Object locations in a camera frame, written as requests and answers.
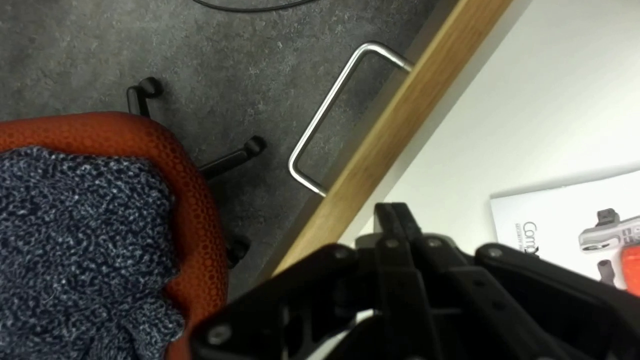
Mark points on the white printed booklet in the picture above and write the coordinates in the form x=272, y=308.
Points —
x=532, y=212

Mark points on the blue knit blanket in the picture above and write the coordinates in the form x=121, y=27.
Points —
x=80, y=252

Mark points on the wooden drawer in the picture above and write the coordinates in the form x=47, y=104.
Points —
x=392, y=132

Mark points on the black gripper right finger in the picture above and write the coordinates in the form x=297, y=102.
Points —
x=520, y=301

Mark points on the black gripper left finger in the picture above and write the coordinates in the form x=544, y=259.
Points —
x=300, y=301

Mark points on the red office chair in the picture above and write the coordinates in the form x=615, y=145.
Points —
x=192, y=201

